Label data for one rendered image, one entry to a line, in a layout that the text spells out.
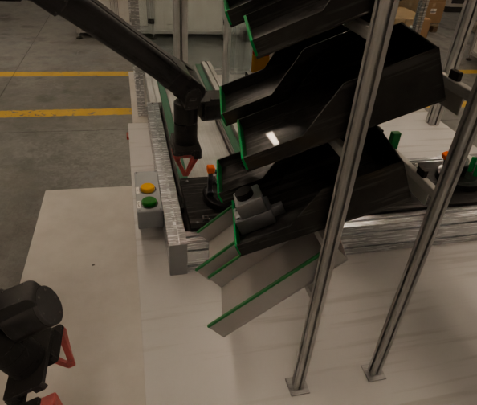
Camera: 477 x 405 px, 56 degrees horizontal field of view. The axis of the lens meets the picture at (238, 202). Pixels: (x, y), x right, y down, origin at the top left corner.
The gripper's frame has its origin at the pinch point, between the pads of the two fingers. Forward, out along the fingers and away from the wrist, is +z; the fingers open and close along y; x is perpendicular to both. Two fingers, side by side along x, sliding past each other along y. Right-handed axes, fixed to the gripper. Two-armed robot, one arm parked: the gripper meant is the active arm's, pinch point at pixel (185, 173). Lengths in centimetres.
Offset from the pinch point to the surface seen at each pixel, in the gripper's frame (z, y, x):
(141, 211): 10.4, -1.2, 11.9
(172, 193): 10.2, 6.3, 2.9
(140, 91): 9, 83, 7
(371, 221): 10, -15, -49
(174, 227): 11.0, -8.3, 4.0
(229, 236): 2.8, -24.2, -6.5
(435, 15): 71, 556, -475
